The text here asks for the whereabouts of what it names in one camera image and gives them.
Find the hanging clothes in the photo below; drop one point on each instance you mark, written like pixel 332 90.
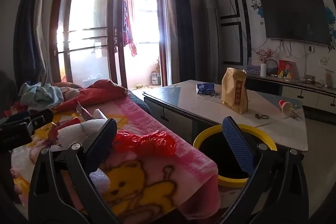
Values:
pixel 130 29

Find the white plastic tissue bag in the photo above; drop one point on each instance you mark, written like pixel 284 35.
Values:
pixel 73 132

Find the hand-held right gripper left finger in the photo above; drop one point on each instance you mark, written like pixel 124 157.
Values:
pixel 101 140

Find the white television cabinet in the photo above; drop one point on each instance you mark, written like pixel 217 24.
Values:
pixel 296 94

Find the black round ornament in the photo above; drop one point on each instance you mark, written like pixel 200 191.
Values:
pixel 273 74

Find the blue tissue packet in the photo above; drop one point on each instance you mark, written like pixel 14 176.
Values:
pixel 206 88

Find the grey white coffee table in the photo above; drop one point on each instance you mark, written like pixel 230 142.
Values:
pixel 183 98

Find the blue sofa cushion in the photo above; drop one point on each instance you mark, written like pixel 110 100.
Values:
pixel 140 103

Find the pink printed blanket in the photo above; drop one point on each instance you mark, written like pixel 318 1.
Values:
pixel 147 187

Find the silver foil wrapper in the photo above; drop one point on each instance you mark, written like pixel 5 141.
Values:
pixel 82 111

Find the brown paper bag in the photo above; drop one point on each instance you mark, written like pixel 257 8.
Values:
pixel 233 92

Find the white wall notice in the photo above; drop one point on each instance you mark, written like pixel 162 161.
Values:
pixel 324 61

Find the yellow rimmed black trash bin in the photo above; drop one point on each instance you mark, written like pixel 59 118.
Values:
pixel 210 145

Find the white vase pink flowers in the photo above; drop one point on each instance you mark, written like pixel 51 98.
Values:
pixel 263 70

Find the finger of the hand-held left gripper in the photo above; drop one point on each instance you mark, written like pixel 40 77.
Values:
pixel 15 117
pixel 42 116

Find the brown framed glass door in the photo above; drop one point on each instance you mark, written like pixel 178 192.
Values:
pixel 67 29

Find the metal can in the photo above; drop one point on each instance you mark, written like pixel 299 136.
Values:
pixel 155 79

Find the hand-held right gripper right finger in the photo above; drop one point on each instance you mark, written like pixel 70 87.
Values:
pixel 237 145

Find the red painting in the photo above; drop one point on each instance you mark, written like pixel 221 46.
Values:
pixel 286 69

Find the light blue cloth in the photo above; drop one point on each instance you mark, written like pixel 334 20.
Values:
pixel 39 95

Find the red quilt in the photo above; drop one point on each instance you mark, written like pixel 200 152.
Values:
pixel 105 92

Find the wall mounted television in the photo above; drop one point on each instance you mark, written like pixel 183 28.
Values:
pixel 294 19

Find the red plastic bag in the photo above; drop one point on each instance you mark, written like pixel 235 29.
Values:
pixel 147 142

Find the grey standing air conditioner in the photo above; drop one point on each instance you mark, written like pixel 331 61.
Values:
pixel 211 37

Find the red paper cup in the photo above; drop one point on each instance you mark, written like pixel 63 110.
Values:
pixel 284 106

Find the grey blue curtain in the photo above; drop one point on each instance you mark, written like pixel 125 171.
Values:
pixel 183 29
pixel 29 29

